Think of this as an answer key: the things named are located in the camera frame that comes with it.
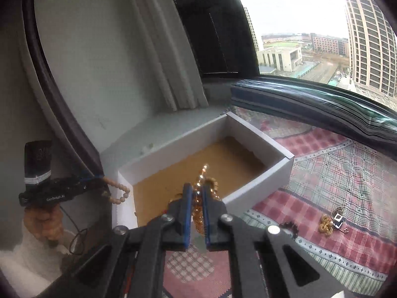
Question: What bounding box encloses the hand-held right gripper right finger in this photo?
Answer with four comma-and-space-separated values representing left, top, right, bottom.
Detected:
201, 183, 356, 298

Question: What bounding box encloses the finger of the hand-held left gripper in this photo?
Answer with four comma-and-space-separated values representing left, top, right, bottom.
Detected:
77, 175, 108, 192
40, 183, 194, 298

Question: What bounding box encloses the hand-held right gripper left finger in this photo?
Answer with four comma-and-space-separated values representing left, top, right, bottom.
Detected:
40, 183, 194, 298

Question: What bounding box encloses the small brown bead bracelet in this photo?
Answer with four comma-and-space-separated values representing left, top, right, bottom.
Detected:
101, 175, 131, 205

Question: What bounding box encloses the white drawer box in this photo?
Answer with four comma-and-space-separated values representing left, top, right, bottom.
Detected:
110, 111, 295, 233

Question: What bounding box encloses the person's left hand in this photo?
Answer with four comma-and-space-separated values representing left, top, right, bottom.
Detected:
24, 205, 65, 249

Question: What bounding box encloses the dark curved trim strip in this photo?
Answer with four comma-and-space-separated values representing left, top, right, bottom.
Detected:
22, 0, 103, 179

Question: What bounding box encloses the gold earring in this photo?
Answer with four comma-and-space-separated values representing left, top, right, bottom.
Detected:
319, 214, 335, 233

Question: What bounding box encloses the patchwork checkered blanket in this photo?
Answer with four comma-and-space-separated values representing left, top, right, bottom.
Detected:
161, 106, 397, 298

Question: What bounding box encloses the square silver earring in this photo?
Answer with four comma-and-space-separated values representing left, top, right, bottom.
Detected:
330, 211, 349, 234

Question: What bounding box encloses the white curtain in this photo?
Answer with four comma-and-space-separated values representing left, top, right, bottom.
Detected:
122, 0, 209, 111

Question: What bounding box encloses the low white building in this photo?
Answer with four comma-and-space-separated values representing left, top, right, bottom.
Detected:
257, 46, 303, 73

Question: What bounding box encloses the low red brick building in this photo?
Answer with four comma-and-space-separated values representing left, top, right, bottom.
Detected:
312, 36, 350, 57

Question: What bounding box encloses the tall high-rise building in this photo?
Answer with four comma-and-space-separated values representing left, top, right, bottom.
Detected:
339, 0, 397, 97

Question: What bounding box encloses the thin black cable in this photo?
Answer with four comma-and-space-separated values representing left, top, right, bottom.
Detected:
60, 205, 89, 255

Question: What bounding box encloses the black window frame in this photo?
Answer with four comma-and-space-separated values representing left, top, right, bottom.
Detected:
163, 0, 261, 79

